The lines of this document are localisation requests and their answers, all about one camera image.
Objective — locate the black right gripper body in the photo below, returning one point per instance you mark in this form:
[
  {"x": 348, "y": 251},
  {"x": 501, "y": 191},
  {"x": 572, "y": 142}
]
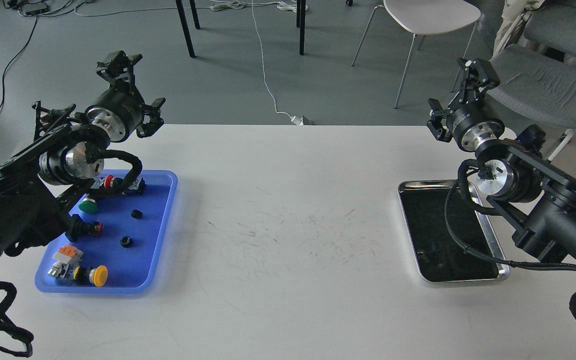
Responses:
[{"x": 472, "y": 125}]

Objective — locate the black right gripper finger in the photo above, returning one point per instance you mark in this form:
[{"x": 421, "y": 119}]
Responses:
[
  {"x": 437, "y": 115},
  {"x": 478, "y": 77}
]

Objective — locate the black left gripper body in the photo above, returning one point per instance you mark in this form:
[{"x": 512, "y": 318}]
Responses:
[{"x": 117, "y": 112}]

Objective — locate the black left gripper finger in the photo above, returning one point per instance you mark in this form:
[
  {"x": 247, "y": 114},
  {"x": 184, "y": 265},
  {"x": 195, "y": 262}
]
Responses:
[
  {"x": 155, "y": 121},
  {"x": 118, "y": 70}
]

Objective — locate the small black gear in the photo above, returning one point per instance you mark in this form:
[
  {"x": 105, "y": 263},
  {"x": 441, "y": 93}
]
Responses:
[
  {"x": 136, "y": 214},
  {"x": 126, "y": 241}
]

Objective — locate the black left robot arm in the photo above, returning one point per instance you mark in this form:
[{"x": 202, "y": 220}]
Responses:
[{"x": 70, "y": 157}]

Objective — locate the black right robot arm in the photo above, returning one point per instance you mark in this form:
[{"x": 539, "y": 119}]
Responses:
[{"x": 507, "y": 177}]

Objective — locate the grey cushioned chair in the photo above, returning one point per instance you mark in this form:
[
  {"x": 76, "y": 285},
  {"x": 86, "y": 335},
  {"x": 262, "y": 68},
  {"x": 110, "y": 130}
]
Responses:
[
  {"x": 537, "y": 87},
  {"x": 550, "y": 23}
]

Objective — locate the grey black contact block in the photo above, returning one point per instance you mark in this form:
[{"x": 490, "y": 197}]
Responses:
[{"x": 136, "y": 188}]

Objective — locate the black table leg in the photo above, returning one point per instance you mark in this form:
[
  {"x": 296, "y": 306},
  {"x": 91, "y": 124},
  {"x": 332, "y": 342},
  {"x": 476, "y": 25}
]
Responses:
[
  {"x": 301, "y": 7},
  {"x": 195, "y": 16},
  {"x": 185, "y": 28}
]

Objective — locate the white chair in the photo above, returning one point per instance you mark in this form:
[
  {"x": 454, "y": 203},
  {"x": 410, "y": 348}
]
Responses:
[{"x": 422, "y": 18}]

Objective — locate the black power strip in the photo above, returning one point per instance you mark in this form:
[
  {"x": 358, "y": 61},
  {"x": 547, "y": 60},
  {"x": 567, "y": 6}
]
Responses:
[{"x": 27, "y": 7}]

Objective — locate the blue plastic tray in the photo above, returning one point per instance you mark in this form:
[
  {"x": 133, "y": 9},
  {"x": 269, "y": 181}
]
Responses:
[{"x": 131, "y": 270}]

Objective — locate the silver metal tray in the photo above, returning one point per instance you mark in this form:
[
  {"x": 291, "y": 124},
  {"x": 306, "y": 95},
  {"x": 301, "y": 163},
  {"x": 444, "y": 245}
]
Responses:
[{"x": 439, "y": 259}]

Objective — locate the orange white contact block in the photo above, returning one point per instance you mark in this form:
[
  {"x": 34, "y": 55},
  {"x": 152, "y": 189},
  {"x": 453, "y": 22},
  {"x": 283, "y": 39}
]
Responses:
[{"x": 68, "y": 254}]

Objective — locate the red push button switch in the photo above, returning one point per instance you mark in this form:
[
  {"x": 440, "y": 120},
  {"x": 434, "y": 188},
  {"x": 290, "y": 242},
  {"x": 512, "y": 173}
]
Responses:
[{"x": 105, "y": 183}]

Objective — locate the green push button switch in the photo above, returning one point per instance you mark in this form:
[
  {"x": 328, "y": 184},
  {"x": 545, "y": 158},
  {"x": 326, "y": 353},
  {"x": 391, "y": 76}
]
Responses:
[{"x": 88, "y": 205}]

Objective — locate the black selector switch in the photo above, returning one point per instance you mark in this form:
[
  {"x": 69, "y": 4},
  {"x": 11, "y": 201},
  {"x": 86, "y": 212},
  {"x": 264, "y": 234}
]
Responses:
[{"x": 81, "y": 228}]

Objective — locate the yellow push button switch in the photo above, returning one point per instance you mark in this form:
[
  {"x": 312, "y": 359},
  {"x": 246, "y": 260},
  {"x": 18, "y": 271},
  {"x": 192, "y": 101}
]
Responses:
[{"x": 79, "y": 275}]

